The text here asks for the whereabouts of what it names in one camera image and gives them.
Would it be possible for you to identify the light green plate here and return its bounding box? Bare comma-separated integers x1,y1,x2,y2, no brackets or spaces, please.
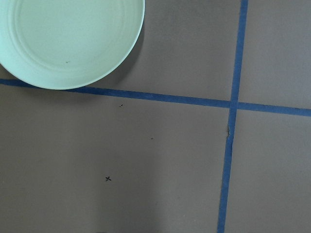
0,0,145,90

